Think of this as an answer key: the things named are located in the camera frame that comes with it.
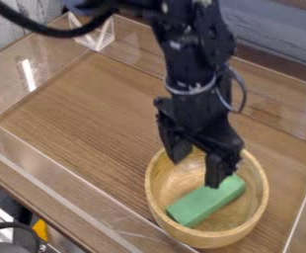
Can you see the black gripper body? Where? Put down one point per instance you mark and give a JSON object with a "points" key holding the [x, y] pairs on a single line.
{"points": [[199, 112]]}

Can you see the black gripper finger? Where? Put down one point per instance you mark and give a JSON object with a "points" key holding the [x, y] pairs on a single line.
{"points": [[175, 143], [219, 168]]}

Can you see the green rectangular block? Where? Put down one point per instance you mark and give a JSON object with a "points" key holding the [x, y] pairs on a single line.
{"points": [[202, 202]]}

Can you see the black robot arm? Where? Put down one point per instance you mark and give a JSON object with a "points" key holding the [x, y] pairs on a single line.
{"points": [[196, 45]]}

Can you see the brown wooden bowl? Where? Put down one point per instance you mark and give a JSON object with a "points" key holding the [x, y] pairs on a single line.
{"points": [[170, 181]]}

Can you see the clear acrylic barrier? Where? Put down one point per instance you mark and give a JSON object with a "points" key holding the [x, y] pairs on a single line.
{"points": [[91, 218]]}

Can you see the yellow tag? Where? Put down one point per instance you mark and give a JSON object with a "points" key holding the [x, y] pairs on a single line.
{"points": [[40, 228]]}

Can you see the clear acrylic corner bracket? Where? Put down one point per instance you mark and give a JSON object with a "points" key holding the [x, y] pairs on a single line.
{"points": [[100, 37]]}

